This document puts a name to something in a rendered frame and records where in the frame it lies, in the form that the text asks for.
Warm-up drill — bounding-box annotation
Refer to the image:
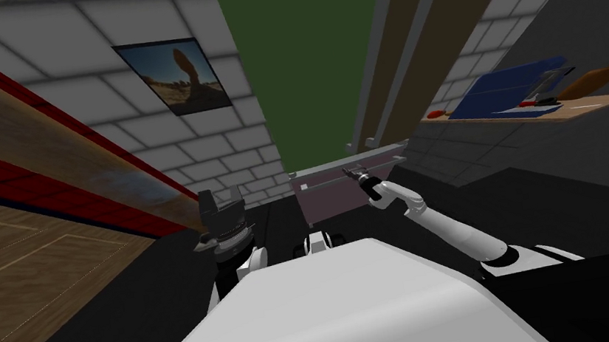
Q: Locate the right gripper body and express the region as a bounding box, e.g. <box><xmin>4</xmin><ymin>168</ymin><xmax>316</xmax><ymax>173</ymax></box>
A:
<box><xmin>341</xmin><ymin>163</ymin><xmax>373</xmax><ymax>188</ymax></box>

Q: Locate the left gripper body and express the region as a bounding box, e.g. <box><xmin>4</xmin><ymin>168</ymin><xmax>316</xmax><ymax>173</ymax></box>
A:
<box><xmin>198</xmin><ymin>198</ymin><xmax>252</xmax><ymax>241</ymax></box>

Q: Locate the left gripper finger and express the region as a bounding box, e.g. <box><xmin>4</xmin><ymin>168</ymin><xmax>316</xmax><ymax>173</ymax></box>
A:
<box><xmin>196</xmin><ymin>188</ymin><xmax>218</xmax><ymax>219</ymax></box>
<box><xmin>226</xmin><ymin>183</ymin><xmax>245</xmax><ymax>210</ymax></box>

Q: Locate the framed desert rock picture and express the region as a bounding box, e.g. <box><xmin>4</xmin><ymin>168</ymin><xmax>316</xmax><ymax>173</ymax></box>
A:
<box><xmin>111</xmin><ymin>30</ymin><xmax>234</xmax><ymax>126</ymax></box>

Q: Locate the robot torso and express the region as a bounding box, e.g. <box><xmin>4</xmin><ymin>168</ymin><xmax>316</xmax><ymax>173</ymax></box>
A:
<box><xmin>102</xmin><ymin>198</ymin><xmax>557</xmax><ymax>342</ymax></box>

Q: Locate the grey bar handle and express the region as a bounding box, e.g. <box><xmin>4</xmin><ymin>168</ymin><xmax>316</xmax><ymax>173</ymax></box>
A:
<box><xmin>295</xmin><ymin>153</ymin><xmax>409</xmax><ymax>194</ymax></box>

